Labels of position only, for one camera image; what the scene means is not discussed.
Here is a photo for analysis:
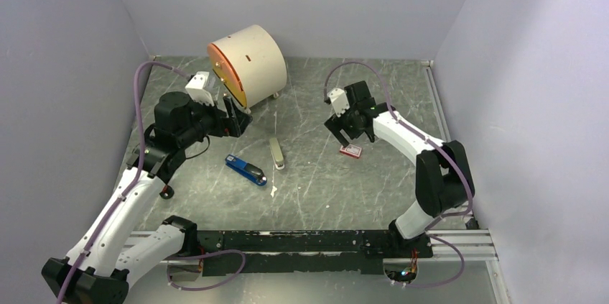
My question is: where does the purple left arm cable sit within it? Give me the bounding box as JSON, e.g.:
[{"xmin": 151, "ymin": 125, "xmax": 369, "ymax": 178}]
[{"xmin": 55, "ymin": 61, "xmax": 194, "ymax": 304}]

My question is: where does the red staple box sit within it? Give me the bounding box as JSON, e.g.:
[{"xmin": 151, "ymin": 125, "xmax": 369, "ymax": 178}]
[{"xmin": 339, "ymin": 144, "xmax": 363, "ymax": 159}]

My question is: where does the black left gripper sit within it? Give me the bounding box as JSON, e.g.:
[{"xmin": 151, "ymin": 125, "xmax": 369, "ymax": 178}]
[{"xmin": 177, "ymin": 93, "xmax": 252, "ymax": 147}]

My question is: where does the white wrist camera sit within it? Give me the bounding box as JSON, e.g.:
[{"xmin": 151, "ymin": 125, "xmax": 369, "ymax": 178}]
[
  {"xmin": 327, "ymin": 88, "xmax": 350, "ymax": 117},
  {"xmin": 185, "ymin": 71, "xmax": 216, "ymax": 106}
]

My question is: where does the aluminium frame rail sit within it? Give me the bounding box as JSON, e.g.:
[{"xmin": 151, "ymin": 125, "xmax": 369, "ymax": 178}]
[{"xmin": 78, "ymin": 60, "xmax": 512, "ymax": 304}]

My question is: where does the blue black stapler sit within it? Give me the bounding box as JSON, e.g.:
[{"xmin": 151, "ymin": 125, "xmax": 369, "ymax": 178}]
[{"xmin": 225, "ymin": 155, "xmax": 267, "ymax": 186}]

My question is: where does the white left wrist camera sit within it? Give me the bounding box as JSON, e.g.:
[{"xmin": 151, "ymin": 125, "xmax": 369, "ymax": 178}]
[{"xmin": 185, "ymin": 71, "xmax": 216, "ymax": 106}]

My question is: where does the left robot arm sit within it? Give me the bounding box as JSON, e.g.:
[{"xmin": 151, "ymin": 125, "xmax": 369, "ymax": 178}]
[{"xmin": 42, "ymin": 91, "xmax": 252, "ymax": 303}]

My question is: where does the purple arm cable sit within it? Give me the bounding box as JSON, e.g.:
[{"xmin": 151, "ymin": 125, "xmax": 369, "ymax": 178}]
[
  {"xmin": 55, "ymin": 61, "xmax": 194, "ymax": 304},
  {"xmin": 323, "ymin": 61, "xmax": 475, "ymax": 290}
]

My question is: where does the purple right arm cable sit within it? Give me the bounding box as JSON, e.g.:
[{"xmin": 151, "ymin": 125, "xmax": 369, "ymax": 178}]
[{"xmin": 323, "ymin": 61, "xmax": 475, "ymax": 290}]

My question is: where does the beige olive stapler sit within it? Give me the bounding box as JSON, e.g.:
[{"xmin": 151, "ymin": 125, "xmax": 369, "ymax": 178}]
[{"xmin": 269, "ymin": 137, "xmax": 285, "ymax": 170}]

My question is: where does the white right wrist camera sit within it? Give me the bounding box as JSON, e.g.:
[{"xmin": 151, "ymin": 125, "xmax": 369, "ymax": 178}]
[{"xmin": 327, "ymin": 88, "xmax": 350, "ymax": 117}]

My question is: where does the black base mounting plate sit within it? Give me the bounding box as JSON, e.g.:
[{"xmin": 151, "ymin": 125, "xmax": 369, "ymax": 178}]
[{"xmin": 197, "ymin": 230, "xmax": 433, "ymax": 276}]

